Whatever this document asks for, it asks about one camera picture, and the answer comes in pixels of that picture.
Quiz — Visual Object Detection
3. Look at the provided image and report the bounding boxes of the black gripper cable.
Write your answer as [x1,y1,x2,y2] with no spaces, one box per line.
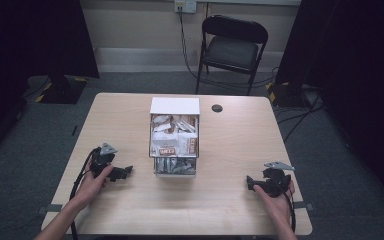
[277,185,297,233]
[68,147,100,240]

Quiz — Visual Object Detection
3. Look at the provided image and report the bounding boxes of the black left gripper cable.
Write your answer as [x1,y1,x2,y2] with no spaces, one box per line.
[68,147,100,240]

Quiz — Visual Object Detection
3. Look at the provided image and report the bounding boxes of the black floor cables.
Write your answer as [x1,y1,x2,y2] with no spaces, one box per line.
[274,89,326,144]

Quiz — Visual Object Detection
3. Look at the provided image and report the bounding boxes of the clear box of snack packets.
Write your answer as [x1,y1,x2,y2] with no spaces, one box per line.
[148,96,202,178]

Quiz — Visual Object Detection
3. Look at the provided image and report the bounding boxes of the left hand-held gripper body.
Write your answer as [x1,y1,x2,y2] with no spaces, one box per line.
[89,142,119,179]

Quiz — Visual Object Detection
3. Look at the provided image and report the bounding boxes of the pile of silver packets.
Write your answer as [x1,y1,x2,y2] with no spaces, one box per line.
[155,157,196,175]

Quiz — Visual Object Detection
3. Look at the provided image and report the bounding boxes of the pile of brown white packets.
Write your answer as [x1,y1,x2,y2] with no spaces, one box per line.
[150,114,199,157]

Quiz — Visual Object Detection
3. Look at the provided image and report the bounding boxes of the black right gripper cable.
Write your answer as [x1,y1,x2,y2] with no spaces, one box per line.
[277,185,297,233]

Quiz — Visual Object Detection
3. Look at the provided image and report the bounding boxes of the dark curtain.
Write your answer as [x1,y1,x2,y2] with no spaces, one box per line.
[0,0,101,168]
[274,0,384,214]

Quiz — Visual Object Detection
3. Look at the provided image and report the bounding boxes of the black stand base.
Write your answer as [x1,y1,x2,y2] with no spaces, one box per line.
[34,74,90,105]
[264,80,315,109]

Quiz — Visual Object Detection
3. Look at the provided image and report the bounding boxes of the large clear drawer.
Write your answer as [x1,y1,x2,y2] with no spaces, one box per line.
[148,113,201,159]

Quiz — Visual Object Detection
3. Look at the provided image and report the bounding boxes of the person's right hand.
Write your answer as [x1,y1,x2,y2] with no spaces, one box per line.
[252,180,296,219]

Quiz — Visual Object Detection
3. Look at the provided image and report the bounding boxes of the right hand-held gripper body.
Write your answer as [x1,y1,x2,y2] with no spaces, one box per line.
[261,161,296,198]

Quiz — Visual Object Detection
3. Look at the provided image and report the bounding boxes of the black folding chair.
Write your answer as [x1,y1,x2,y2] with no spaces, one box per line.
[194,14,270,97]

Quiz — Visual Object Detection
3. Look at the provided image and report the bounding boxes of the white wall socket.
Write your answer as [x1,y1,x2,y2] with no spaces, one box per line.
[174,0,198,15]

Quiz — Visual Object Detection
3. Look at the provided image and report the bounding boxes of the small clear drawer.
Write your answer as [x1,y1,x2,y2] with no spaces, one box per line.
[153,156,198,178]

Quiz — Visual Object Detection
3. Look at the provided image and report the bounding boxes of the person's left hand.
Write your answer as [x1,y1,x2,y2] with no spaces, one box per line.
[73,164,115,208]

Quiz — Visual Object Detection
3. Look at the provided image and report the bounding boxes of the grey table bracket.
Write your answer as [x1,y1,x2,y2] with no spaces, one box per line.
[36,203,64,216]
[292,201,315,211]

